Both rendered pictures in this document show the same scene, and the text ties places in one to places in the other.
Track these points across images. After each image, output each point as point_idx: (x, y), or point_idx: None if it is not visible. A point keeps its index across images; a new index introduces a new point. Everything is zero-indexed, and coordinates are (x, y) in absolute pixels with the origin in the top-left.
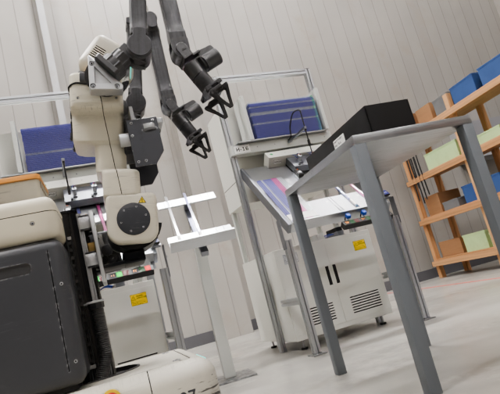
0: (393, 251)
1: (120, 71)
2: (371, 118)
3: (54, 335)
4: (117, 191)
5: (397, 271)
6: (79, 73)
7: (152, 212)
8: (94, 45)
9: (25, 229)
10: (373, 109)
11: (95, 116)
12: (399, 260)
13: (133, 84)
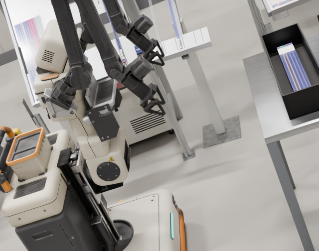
0: (294, 209)
1: (71, 99)
2: (288, 105)
3: None
4: (92, 156)
5: (297, 221)
6: (40, 83)
7: (120, 165)
8: (43, 51)
9: (42, 214)
10: (290, 98)
11: None
12: (299, 214)
13: None
